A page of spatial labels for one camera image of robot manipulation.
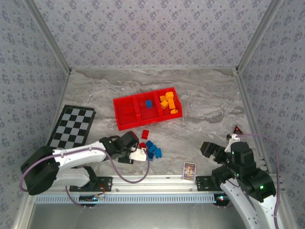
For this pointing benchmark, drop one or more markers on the blue lego brick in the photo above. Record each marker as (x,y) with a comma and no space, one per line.
(150,155)
(149,143)
(155,148)
(158,152)
(148,103)

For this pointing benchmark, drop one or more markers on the yellow lego brick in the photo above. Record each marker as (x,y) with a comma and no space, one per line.
(162,97)
(164,104)
(171,103)
(174,111)
(169,95)

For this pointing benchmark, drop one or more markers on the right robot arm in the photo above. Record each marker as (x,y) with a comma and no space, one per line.
(236,198)

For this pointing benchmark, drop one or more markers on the red black triangle sign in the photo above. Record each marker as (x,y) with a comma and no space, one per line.
(237,130)

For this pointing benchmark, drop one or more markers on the small playing card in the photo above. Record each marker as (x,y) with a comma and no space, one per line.
(189,171)

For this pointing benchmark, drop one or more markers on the red three-compartment bin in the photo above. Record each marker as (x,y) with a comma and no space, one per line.
(150,114)

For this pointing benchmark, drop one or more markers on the small circuit board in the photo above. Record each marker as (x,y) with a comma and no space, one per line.
(221,198)
(91,198)

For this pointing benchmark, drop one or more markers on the black grey chessboard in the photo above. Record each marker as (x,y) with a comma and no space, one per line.
(71,124)

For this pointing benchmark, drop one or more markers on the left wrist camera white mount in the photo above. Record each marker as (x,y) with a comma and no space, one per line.
(138,155)

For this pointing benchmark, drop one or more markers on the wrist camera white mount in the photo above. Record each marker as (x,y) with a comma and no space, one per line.
(138,155)
(232,142)

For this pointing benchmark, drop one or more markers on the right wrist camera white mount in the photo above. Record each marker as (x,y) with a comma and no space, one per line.
(232,142)

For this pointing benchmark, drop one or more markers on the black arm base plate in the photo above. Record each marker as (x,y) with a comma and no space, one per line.
(202,183)
(107,183)

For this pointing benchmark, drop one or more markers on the aluminium mounting rail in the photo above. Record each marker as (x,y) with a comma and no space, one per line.
(152,183)

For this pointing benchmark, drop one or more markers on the aluminium frame post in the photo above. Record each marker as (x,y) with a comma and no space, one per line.
(50,35)
(257,35)

